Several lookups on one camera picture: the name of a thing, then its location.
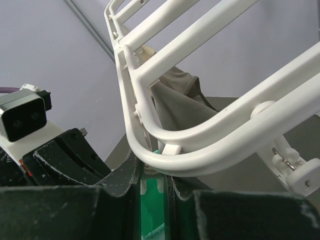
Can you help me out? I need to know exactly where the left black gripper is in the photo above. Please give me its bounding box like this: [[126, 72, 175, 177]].
[[0, 124, 110, 187]]

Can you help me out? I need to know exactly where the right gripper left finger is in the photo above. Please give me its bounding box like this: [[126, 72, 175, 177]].
[[0, 151, 141, 240]]

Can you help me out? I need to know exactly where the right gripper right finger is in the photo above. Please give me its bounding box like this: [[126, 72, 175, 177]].
[[163, 175, 320, 240]]

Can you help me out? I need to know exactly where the mint green patterned sock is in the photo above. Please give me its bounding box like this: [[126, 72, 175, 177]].
[[140, 164, 165, 240]]

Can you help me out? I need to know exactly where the white clip sock hanger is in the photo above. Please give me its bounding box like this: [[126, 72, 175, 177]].
[[104, 0, 320, 196]]

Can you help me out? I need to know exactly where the grey beige sock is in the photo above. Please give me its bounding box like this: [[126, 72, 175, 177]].
[[149, 67, 218, 131]]

